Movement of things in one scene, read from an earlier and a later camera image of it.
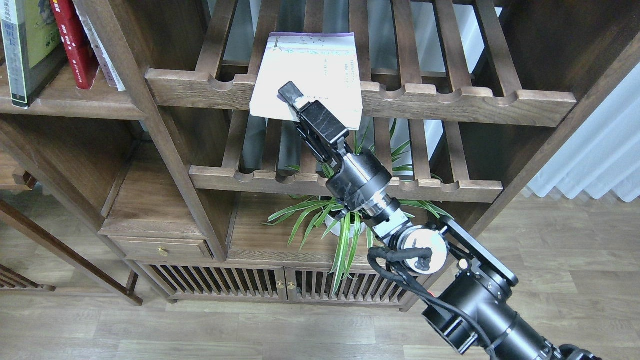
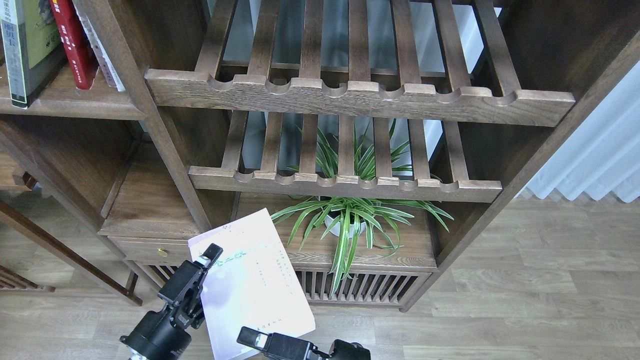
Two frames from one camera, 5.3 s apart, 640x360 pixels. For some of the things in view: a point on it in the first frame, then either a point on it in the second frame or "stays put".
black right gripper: (359, 181) -> (277, 346)
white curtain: (604, 154) stays put
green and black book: (34, 50) stays put
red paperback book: (83, 58) stays put
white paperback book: (322, 66) -> (250, 285)
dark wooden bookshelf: (166, 190) stays put
